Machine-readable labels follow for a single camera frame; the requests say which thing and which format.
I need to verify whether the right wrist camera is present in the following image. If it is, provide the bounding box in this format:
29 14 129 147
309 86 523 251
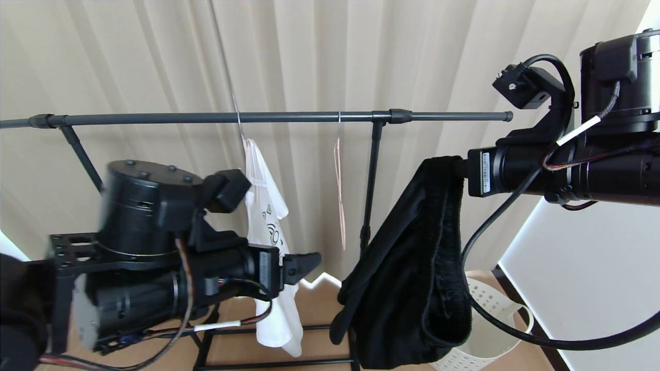
492 54 577 147

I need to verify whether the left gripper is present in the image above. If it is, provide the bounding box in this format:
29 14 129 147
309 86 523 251
72 245 322 352

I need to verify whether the beige curtain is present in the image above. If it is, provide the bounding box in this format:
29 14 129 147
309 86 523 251
0 0 650 289

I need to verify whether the black garment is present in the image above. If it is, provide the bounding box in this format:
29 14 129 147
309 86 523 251
330 156 472 369

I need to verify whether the white printed t-shirt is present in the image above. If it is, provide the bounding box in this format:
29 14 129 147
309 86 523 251
242 138 305 358

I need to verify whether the pink clothes hanger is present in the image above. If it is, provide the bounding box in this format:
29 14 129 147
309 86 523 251
334 112 347 251
235 111 269 186

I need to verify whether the black clothes rack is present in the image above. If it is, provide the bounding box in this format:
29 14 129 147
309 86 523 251
0 109 514 371

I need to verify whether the white laundry basket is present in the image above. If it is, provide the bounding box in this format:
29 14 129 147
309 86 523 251
431 277 534 371

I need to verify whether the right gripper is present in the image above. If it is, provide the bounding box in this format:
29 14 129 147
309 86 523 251
467 134 660 207

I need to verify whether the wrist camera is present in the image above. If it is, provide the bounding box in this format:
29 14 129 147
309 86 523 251
492 54 577 147
191 169 252 245

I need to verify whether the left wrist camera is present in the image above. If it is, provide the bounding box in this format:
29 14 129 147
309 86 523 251
191 169 252 245

